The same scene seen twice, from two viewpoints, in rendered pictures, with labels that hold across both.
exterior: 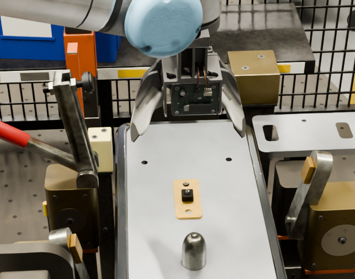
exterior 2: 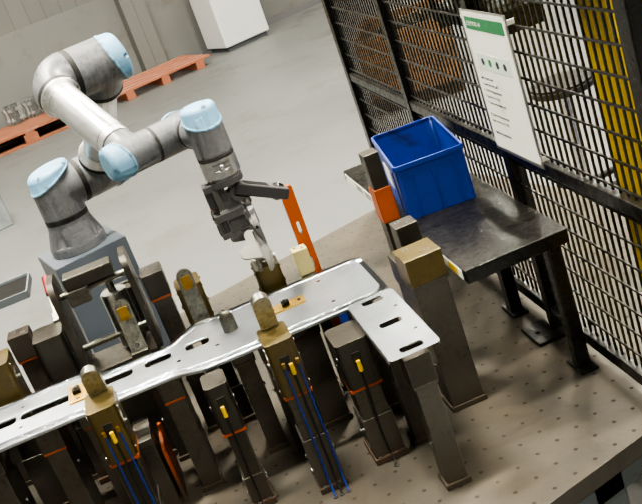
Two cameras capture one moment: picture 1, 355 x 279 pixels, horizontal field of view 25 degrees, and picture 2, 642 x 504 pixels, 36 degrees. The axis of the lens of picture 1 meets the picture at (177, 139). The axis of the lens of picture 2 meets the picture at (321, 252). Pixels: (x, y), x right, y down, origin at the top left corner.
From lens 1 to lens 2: 2.13 m
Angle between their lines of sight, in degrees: 75
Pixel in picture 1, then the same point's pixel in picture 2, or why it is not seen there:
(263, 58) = (423, 250)
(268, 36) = (490, 243)
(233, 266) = (229, 340)
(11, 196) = not seen: hidden behind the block
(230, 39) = (473, 235)
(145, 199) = (282, 295)
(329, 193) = (274, 330)
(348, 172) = (572, 423)
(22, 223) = not seen: hidden behind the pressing
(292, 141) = (364, 311)
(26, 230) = not seen: hidden behind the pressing
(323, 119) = (400, 310)
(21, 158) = (477, 289)
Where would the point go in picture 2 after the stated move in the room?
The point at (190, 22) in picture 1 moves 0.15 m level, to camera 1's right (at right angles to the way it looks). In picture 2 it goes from (110, 167) to (108, 186)
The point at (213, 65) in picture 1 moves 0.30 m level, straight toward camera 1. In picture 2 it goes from (229, 210) to (87, 262)
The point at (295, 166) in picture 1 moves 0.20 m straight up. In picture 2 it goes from (350, 327) to (318, 237)
